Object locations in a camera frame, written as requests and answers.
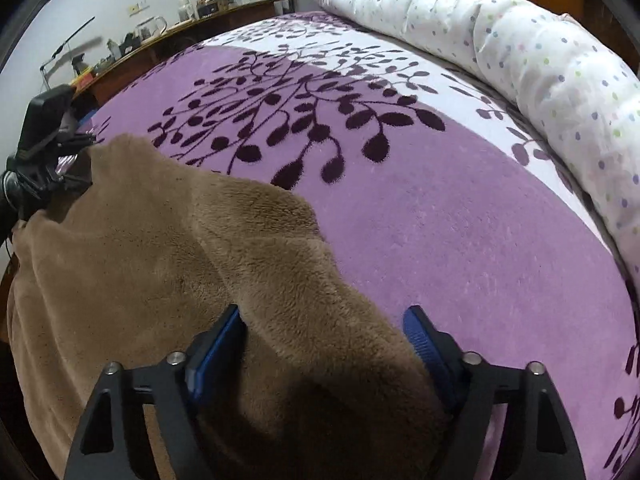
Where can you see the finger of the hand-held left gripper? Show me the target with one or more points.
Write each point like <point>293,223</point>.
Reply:
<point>77,141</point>
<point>72,183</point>

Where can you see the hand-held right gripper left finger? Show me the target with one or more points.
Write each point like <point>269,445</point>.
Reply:
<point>215,360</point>

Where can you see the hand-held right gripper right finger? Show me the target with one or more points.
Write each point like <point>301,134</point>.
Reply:
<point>430,355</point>

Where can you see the brown fleece garment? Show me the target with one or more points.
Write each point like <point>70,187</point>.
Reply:
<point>150,260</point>

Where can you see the black desk lamp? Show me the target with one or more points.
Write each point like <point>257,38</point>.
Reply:
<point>75,35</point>

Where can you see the wooden desk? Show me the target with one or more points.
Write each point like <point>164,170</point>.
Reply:
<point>165,47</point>

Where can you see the white kettle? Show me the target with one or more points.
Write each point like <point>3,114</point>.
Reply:
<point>149,30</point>

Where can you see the purple leaf-print blanket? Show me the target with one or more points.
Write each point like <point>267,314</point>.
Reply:
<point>425,210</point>

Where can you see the white dotted duvet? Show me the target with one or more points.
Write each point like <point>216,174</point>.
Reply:
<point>525,50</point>

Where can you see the wall socket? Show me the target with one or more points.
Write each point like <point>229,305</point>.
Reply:
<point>139,7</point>

